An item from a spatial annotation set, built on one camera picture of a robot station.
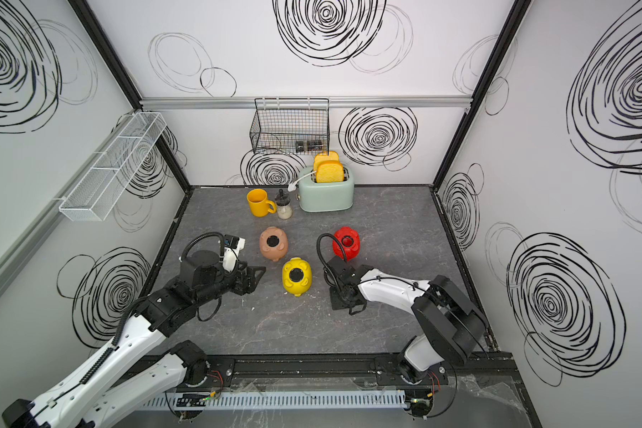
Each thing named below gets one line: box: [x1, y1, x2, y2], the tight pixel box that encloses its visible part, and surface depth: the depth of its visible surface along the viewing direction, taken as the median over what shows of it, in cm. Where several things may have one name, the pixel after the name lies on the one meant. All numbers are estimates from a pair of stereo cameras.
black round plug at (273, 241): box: [266, 235, 280, 247], surface depth 93 cm
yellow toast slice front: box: [315, 162, 345, 183], surface depth 101 cm
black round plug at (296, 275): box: [288, 268, 305, 283], surface depth 86 cm
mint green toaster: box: [297, 166, 355, 213], surface depth 106 cm
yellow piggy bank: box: [281, 256, 313, 297], surface depth 86 cm
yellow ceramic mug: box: [246, 188, 278, 218], surface depth 108 cm
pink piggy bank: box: [259, 226, 289, 263], surface depth 93 cm
